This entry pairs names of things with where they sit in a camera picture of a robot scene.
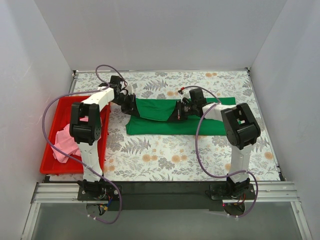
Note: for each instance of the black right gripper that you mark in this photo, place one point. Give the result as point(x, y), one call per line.
point(180, 110)

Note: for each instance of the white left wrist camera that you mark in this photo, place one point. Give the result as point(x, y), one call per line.
point(132, 87)

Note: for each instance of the green t shirt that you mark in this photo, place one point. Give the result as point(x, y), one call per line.
point(151, 110)

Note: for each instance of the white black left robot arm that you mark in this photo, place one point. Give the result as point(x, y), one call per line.
point(86, 128)

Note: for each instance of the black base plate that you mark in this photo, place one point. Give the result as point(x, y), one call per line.
point(194, 203)

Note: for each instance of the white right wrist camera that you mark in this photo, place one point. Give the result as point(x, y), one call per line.
point(185, 96)

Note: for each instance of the red plastic bin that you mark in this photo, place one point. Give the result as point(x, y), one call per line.
point(56, 163)

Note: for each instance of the floral patterned table mat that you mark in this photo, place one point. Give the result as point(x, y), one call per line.
point(183, 157)

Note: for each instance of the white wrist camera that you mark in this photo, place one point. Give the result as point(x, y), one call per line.
point(132, 87)
point(185, 96)

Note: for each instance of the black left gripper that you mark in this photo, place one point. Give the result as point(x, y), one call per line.
point(129, 104)

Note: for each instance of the pink t shirt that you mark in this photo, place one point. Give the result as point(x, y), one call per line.
point(66, 143)

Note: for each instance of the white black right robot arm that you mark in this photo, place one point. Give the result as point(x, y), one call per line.
point(242, 132)

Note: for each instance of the aluminium frame rail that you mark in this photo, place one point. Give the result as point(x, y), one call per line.
point(265, 191)

